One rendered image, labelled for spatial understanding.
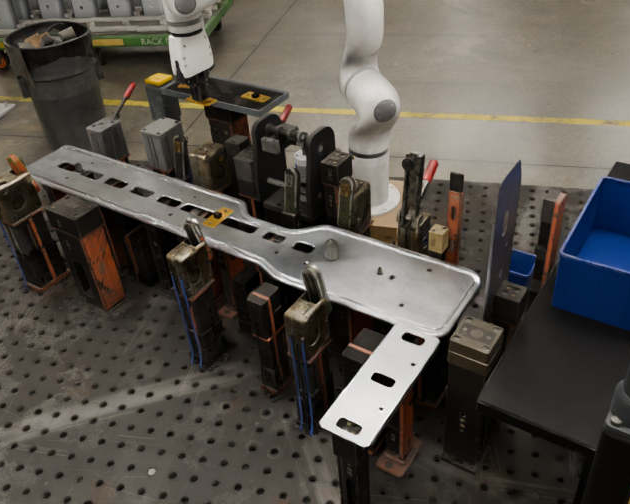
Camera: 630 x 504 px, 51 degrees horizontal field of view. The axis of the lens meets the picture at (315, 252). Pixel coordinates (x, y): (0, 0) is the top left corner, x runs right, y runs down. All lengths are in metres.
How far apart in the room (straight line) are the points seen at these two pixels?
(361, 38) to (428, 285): 0.69
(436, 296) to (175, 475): 0.69
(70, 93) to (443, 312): 3.24
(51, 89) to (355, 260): 3.01
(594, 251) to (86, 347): 1.28
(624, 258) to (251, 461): 0.90
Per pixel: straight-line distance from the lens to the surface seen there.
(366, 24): 1.77
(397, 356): 1.28
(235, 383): 1.67
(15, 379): 1.89
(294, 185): 1.65
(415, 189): 1.48
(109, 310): 1.96
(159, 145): 1.92
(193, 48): 1.67
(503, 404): 1.18
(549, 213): 1.38
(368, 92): 1.80
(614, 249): 1.54
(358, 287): 1.43
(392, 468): 1.48
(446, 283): 1.44
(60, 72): 4.18
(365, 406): 1.20
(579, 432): 1.17
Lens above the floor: 1.93
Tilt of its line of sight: 37 degrees down
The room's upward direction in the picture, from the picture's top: 5 degrees counter-clockwise
